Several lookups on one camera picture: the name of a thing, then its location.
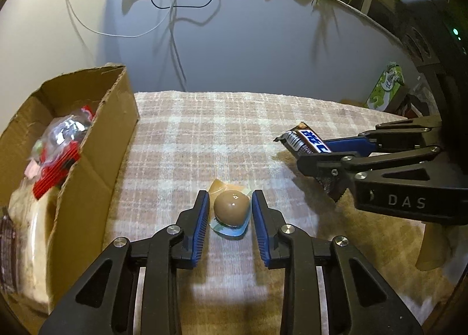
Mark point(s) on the white plastic bag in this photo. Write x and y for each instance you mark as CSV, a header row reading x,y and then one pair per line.
x,y
29,247

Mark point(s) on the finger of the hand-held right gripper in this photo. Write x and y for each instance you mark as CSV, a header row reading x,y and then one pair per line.
x,y
329,165
351,145

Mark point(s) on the green tissue box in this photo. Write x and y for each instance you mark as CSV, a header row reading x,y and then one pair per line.
x,y
384,88

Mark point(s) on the red snack packet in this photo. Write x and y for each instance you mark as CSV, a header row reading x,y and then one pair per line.
x,y
55,174

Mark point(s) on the brown jelly cup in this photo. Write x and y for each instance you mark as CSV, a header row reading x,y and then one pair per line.
x,y
231,205

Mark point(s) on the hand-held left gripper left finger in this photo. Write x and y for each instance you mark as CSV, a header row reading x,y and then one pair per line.
x,y
199,227

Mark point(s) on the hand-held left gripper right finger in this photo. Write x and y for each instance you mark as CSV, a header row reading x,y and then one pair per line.
x,y
259,229

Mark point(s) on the small brown cardboard box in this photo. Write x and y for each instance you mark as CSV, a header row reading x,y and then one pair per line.
x,y
351,102

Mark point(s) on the large brown chocolate bar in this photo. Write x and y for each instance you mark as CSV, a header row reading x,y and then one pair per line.
x,y
303,137

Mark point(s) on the pink snack packet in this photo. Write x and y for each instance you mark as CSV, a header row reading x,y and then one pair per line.
x,y
33,168

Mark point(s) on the plaid blanket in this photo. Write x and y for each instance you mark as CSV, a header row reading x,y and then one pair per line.
x,y
201,130

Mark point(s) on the dark brown snack packet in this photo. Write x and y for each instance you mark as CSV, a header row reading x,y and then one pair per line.
x,y
7,247

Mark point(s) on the clear candy bag red seal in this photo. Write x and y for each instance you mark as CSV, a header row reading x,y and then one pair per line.
x,y
65,130

